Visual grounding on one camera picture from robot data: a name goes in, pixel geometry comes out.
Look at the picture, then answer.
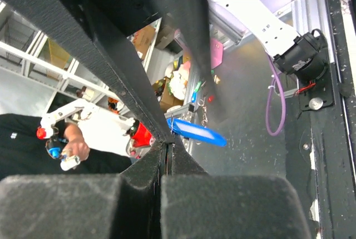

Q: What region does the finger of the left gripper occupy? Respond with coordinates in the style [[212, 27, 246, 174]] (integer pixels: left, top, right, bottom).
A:
[[4, 0, 174, 143], [155, 0, 218, 98]]

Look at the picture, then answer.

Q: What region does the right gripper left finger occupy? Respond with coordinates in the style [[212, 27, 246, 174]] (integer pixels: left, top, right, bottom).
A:
[[1, 142, 164, 238]]

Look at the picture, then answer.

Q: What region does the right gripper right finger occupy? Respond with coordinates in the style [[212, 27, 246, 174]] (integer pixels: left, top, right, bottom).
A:
[[160, 144, 312, 238]]

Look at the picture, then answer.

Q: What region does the blue key tag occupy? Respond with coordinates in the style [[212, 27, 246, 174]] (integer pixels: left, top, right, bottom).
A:
[[167, 118, 227, 147]]

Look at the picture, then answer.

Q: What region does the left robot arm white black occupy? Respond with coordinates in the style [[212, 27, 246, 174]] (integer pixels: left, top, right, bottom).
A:
[[4, 0, 322, 143]]

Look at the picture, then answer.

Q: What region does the operator hand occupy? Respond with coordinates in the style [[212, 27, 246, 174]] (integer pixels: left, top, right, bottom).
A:
[[63, 137, 90, 161]]

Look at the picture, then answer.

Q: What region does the pink box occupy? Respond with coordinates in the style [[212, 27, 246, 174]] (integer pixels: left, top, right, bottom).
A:
[[210, 38, 224, 69]]

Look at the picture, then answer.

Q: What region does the storage shelf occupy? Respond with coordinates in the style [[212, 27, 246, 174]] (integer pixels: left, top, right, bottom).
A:
[[0, 0, 192, 117]]

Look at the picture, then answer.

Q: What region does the operator black shirt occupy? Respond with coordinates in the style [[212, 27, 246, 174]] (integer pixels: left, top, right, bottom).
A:
[[1, 113, 132, 179]]

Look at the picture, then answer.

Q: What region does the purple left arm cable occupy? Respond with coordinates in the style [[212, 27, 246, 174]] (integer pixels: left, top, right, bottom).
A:
[[265, 55, 287, 137]]

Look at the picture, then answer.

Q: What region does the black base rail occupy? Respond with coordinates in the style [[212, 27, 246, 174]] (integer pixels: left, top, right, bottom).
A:
[[285, 0, 355, 238]]

